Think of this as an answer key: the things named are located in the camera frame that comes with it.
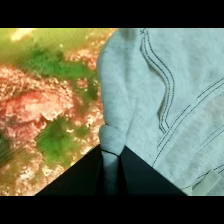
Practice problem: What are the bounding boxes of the white pants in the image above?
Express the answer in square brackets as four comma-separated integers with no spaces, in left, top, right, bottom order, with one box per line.
[95,28,224,197]

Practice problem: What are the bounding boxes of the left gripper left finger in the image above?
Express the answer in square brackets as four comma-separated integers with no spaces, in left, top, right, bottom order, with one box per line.
[35,144,103,197]

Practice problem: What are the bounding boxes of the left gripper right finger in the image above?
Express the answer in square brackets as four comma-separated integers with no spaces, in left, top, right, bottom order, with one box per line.
[119,144,186,197]

